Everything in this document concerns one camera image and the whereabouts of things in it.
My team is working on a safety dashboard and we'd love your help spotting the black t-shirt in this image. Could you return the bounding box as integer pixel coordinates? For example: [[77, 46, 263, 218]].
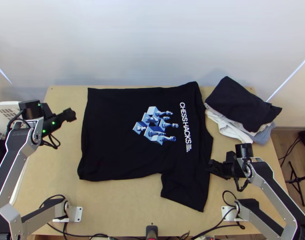
[[77, 81, 214, 212]]

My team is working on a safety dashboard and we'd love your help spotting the pile of folded clothes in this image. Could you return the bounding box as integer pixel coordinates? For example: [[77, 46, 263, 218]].
[[204, 76, 283, 146]]

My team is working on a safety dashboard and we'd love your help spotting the black tripod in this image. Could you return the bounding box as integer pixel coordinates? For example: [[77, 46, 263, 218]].
[[284, 160, 305, 208]]

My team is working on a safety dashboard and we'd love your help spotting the white laundry basket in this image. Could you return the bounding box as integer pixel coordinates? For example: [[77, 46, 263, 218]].
[[0, 100, 27, 208]]

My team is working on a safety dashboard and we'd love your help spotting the black cable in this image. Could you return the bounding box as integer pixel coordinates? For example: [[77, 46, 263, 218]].
[[38, 194, 69, 240], [39, 133, 61, 150], [278, 136, 303, 168], [233, 174, 251, 192], [221, 190, 246, 230]]

